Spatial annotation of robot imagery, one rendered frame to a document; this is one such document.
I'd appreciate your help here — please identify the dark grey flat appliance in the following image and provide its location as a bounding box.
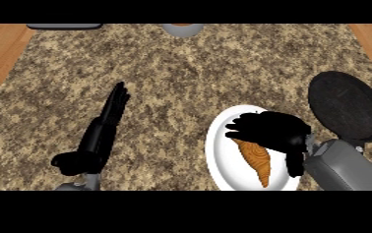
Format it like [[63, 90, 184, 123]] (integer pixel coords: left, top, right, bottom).
[[25, 24, 104, 31]]

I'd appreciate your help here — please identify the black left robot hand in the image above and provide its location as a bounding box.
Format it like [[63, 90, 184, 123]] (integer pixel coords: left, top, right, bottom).
[[48, 81, 132, 176]]

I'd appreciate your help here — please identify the brown croissant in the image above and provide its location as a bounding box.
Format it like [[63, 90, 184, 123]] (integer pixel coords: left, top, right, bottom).
[[230, 138, 273, 189]]

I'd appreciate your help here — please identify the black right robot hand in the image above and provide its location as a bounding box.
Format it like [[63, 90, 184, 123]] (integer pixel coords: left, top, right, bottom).
[[224, 110, 312, 179]]

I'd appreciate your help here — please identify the black round pan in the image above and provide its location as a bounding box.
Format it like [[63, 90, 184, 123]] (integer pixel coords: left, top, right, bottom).
[[307, 70, 372, 143]]

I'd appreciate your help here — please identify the white round plate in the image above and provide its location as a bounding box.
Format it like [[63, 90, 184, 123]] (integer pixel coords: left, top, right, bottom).
[[203, 104, 302, 192]]

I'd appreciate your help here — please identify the grey round container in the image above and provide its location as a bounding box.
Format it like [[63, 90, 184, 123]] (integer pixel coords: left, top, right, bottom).
[[160, 24, 206, 38]]

